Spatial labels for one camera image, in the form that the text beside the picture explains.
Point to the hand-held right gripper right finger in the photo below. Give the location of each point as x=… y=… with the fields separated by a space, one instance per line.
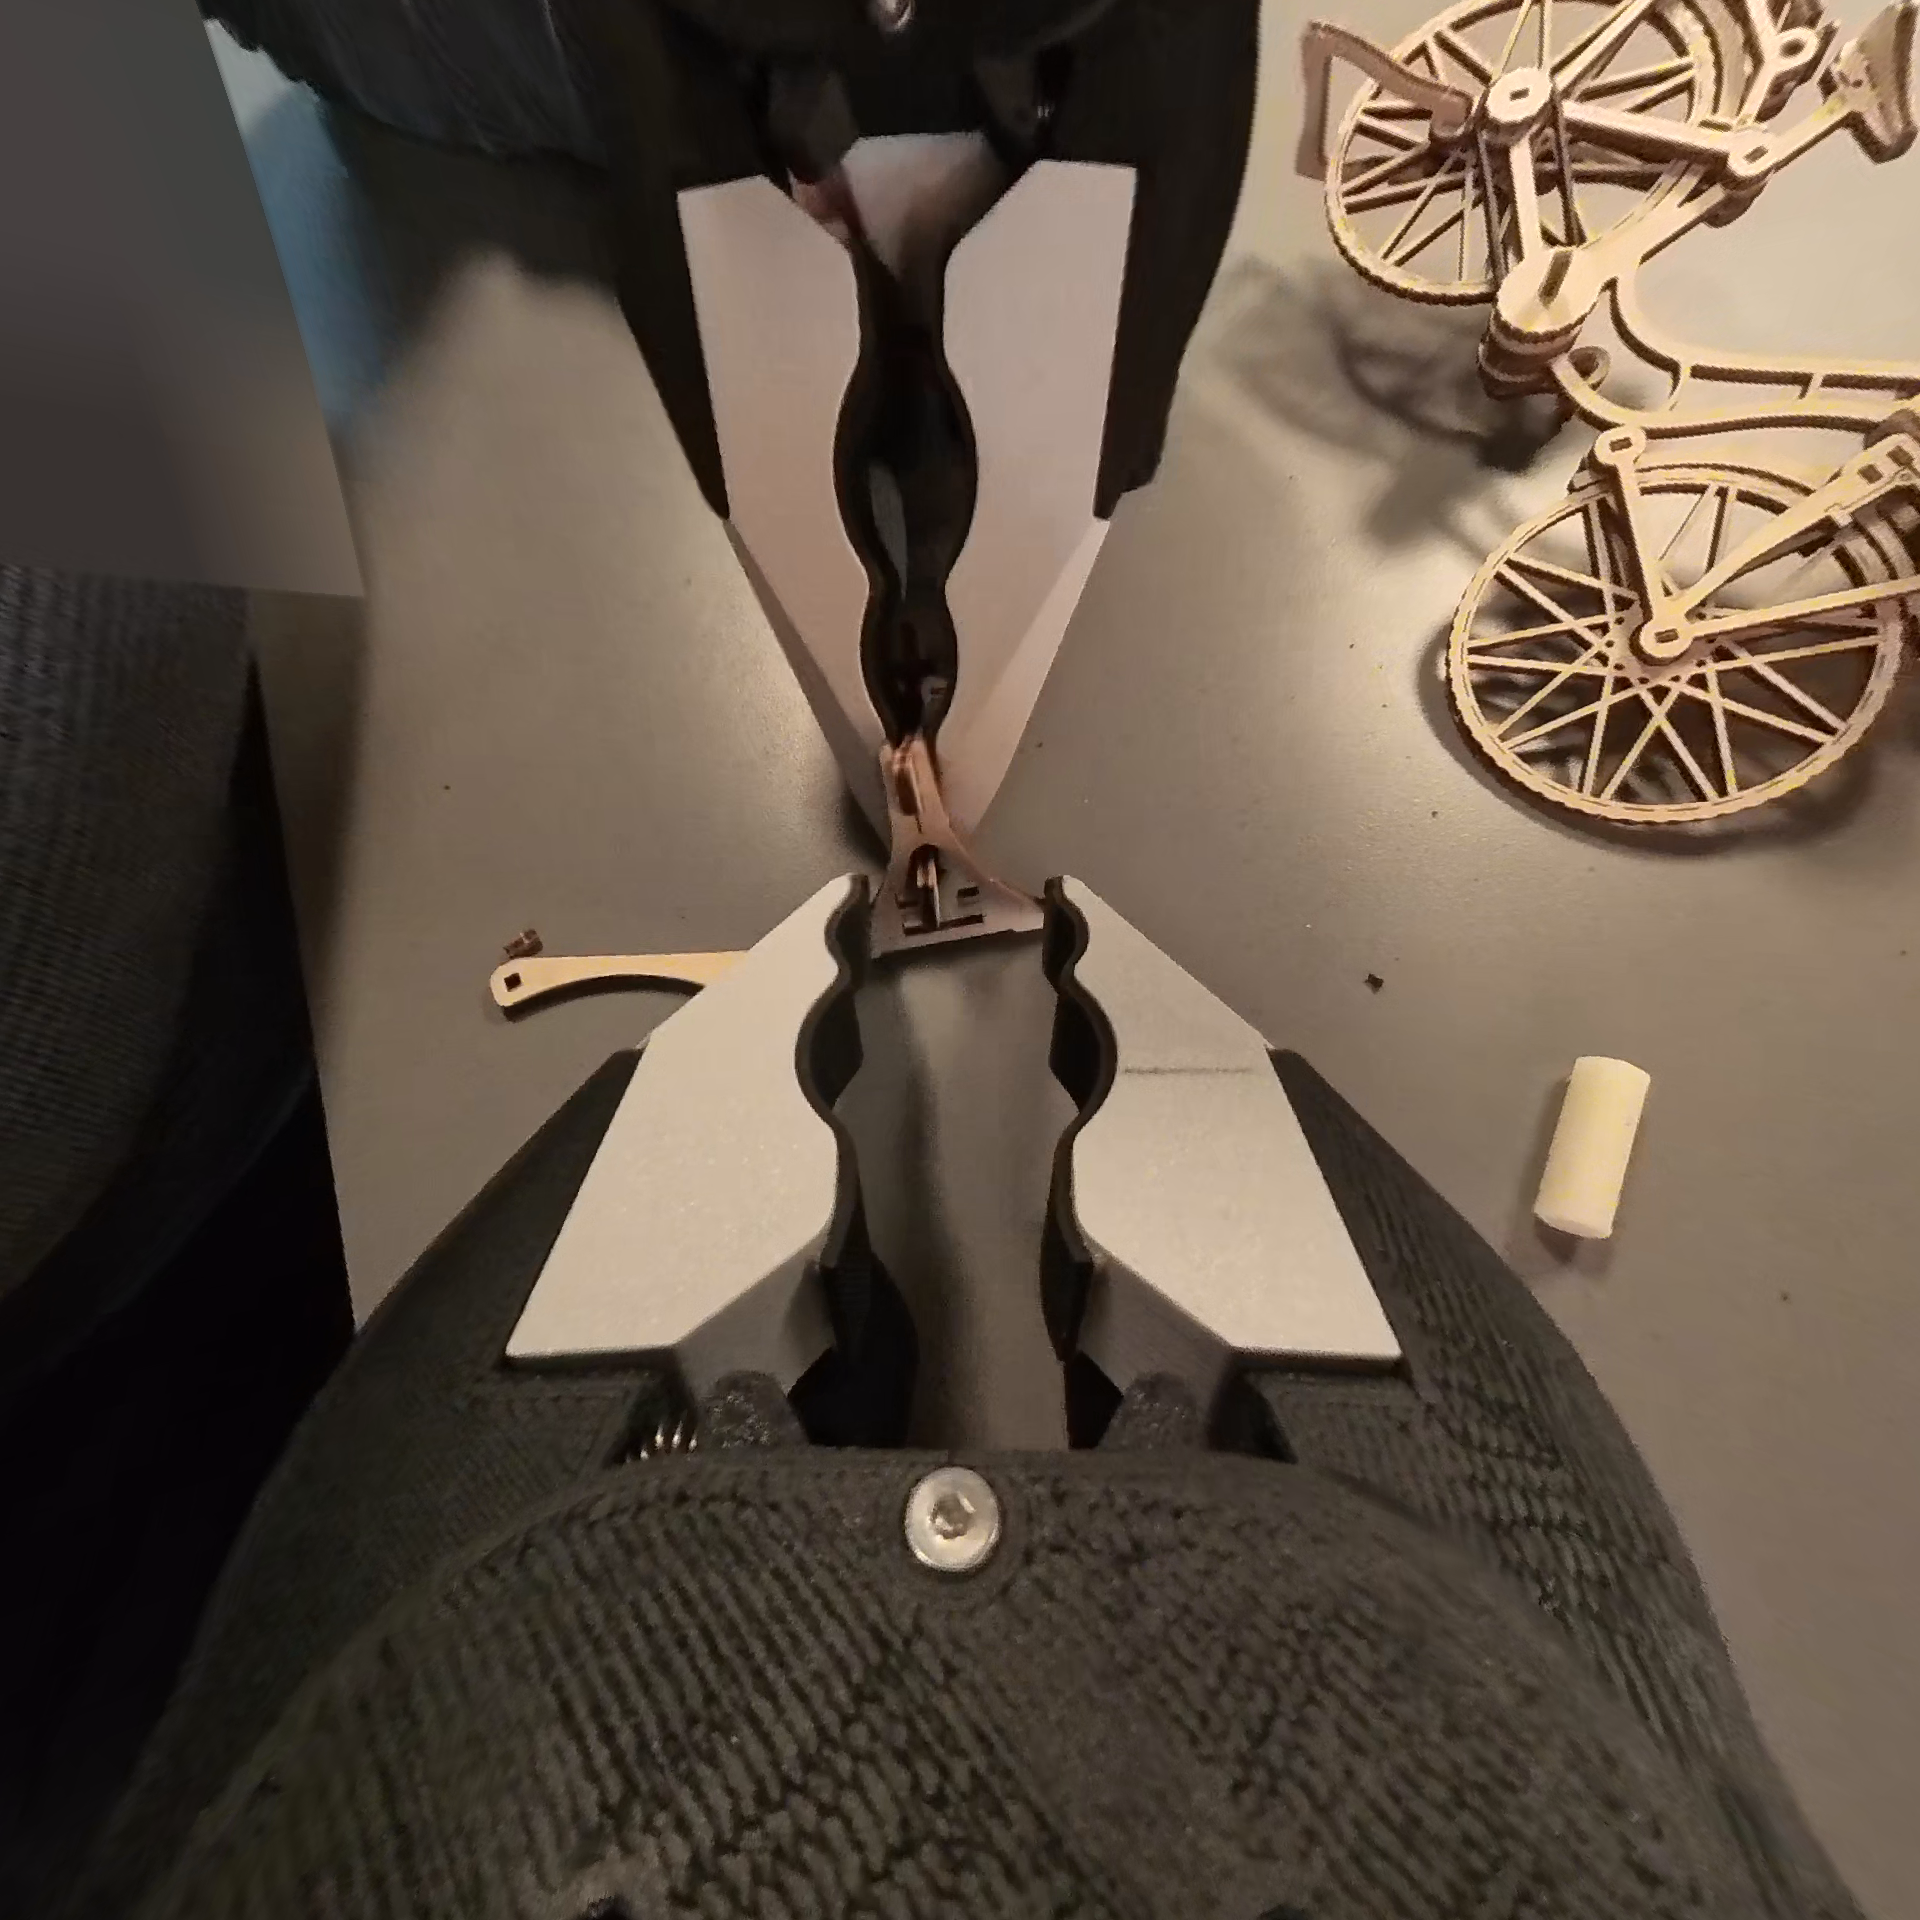
x=1230 y=1201

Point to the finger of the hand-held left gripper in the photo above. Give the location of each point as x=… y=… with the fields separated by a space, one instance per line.
x=1050 y=330
x=765 y=346

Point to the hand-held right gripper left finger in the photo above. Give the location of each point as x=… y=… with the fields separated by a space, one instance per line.
x=692 y=1201

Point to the wooden model stand assembly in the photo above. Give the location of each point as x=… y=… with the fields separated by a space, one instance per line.
x=914 y=804

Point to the person's left forearm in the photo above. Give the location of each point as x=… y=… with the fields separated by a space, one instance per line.
x=421 y=61

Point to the wooden bicycle model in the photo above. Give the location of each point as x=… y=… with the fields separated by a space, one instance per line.
x=1507 y=101

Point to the curved wooden strip part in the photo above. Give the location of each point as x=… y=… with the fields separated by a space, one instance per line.
x=599 y=973

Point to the pale wax cylinder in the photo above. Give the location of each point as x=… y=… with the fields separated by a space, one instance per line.
x=1589 y=1149

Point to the person's dark trousers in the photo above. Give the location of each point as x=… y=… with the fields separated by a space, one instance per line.
x=150 y=1500

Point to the person's torso in knit sweater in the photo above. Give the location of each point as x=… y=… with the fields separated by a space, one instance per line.
x=119 y=902

